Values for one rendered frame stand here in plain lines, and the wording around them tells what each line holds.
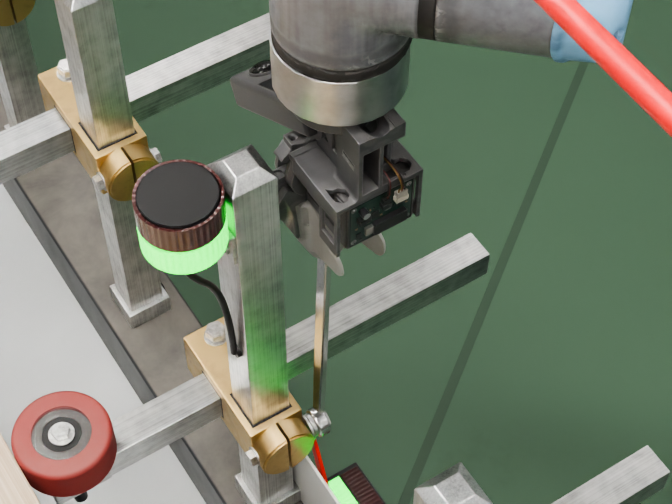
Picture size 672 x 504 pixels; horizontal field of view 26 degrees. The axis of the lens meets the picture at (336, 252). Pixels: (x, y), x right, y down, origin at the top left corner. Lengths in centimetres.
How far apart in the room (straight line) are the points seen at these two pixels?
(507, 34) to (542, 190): 164
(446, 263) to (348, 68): 45
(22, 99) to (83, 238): 16
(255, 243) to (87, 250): 55
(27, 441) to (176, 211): 31
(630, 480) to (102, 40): 56
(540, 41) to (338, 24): 12
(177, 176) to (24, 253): 70
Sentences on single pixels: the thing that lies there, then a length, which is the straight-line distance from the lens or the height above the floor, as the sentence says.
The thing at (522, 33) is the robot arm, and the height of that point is 132.
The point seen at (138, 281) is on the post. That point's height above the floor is 76.
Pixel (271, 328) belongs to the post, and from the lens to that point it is 110.
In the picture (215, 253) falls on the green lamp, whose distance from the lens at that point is 97.
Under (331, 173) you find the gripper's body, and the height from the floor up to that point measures 115.
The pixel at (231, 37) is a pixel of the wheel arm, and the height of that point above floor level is 96.
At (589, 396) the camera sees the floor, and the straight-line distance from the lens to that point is 226.
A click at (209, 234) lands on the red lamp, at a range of 95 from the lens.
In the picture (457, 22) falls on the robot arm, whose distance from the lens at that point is 84.
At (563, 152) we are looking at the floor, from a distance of 253.
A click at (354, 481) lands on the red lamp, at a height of 70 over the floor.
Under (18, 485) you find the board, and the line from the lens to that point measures 117.
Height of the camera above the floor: 192
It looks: 54 degrees down
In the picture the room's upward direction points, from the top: straight up
